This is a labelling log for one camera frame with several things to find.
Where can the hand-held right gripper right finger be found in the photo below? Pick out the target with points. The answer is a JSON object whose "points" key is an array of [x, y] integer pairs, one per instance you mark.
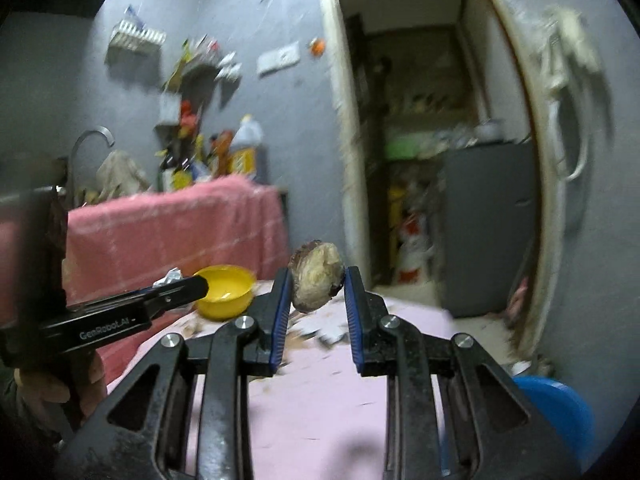
{"points": [[354, 315]]}

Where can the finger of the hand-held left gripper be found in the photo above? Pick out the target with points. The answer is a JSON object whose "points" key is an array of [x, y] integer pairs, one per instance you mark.
{"points": [[180, 297]]}

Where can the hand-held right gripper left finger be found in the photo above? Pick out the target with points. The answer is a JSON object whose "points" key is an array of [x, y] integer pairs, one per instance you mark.
{"points": [[281, 315]]}

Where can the silver foil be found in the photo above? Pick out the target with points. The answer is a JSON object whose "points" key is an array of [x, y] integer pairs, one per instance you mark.
{"points": [[170, 279]]}

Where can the brown paper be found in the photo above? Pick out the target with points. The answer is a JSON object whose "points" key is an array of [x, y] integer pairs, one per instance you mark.
{"points": [[315, 275]]}

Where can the blue plastic basin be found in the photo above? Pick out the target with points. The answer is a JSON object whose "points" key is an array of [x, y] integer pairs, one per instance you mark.
{"points": [[555, 430]]}

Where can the person's left forearm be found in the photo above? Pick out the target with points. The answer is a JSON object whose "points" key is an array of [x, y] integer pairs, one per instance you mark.
{"points": [[20, 425]]}

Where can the person's left hand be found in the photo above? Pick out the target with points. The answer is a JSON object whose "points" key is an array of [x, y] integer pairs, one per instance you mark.
{"points": [[45, 385]]}

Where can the yellow plastic bowl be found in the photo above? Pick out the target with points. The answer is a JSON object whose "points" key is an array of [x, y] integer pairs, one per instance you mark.
{"points": [[225, 302]]}

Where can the pink towel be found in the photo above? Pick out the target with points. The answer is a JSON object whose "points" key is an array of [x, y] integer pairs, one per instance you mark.
{"points": [[175, 230]]}

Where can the red white sack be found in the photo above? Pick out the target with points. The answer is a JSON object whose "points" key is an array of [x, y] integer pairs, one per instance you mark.
{"points": [[415, 250]]}

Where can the pink floral tablecloth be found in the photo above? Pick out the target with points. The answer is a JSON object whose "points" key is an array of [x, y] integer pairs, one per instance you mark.
{"points": [[320, 410]]}

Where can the yellow sack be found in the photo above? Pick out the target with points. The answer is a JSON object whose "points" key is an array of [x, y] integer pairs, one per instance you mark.
{"points": [[396, 210]]}

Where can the dark glass bottle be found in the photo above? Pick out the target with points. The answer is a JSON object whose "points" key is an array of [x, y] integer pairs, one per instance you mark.
{"points": [[167, 172]]}

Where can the beige rag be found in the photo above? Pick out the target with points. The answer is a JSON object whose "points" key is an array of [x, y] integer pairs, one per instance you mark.
{"points": [[122, 172]]}

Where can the metal faucet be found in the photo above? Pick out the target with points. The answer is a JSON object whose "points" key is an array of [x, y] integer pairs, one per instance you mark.
{"points": [[92, 136]]}

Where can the orange bottle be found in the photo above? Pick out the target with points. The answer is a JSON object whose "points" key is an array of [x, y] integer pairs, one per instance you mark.
{"points": [[224, 152]]}

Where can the large jug yellow label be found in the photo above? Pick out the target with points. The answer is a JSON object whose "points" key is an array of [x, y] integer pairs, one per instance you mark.
{"points": [[246, 150]]}

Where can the pink cloth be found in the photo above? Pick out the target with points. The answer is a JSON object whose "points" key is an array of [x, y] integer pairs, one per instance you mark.
{"points": [[519, 302]]}

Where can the green plastic container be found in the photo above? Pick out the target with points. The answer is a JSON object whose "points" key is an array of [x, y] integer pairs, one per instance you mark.
{"points": [[405, 148]]}

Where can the white pot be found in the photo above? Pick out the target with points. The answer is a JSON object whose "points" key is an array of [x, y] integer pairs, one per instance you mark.
{"points": [[490, 131]]}

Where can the white hanging packets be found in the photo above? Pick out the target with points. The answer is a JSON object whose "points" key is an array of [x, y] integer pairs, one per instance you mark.
{"points": [[229, 66]]}

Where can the dark wooden shelf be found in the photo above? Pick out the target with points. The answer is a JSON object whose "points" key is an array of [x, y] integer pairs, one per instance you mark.
{"points": [[410, 75]]}

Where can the cream door frame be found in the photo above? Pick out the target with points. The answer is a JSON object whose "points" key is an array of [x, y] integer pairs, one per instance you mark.
{"points": [[345, 110]]}

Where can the white wall switch plate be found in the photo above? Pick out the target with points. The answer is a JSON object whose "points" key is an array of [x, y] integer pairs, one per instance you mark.
{"points": [[278, 60]]}

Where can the orange wall ornament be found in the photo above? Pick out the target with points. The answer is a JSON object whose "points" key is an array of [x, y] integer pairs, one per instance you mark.
{"points": [[317, 46]]}

